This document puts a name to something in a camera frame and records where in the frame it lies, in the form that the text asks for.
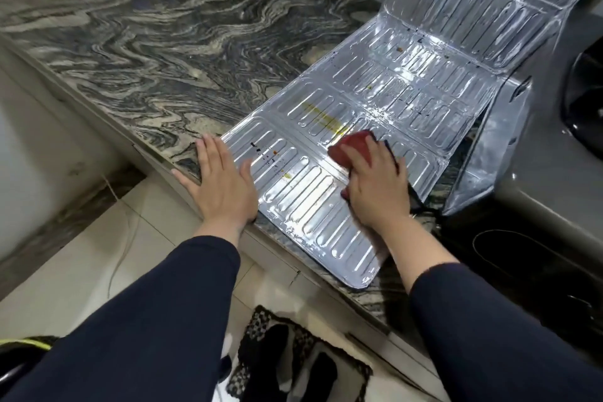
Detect person's right hand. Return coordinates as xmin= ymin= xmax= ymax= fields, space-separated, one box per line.
xmin=336 ymin=132 xmax=412 ymax=228

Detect person's left hand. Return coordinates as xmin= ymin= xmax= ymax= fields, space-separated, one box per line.
xmin=171 ymin=134 xmax=259 ymax=245

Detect red cleaning sponge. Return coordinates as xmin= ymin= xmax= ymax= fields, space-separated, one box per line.
xmin=328 ymin=130 xmax=407 ymax=202

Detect silver foil splash guard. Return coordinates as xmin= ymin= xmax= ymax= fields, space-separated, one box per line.
xmin=220 ymin=0 xmax=603 ymax=289

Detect person's right forearm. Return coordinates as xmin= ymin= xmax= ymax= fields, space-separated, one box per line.
xmin=372 ymin=214 xmax=603 ymax=402

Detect person's left forearm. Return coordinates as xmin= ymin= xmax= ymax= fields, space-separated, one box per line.
xmin=0 ymin=220 xmax=244 ymax=402

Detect black gas stove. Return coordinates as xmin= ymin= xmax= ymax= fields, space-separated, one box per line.
xmin=438 ymin=11 xmax=603 ymax=365

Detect black patterned floor mat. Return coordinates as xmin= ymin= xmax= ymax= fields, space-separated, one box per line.
xmin=226 ymin=306 xmax=373 ymax=402

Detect black and yellow object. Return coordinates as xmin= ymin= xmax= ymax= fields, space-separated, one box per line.
xmin=0 ymin=336 xmax=59 ymax=388

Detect white cable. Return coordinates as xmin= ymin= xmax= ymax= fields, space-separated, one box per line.
xmin=105 ymin=179 xmax=138 ymax=289

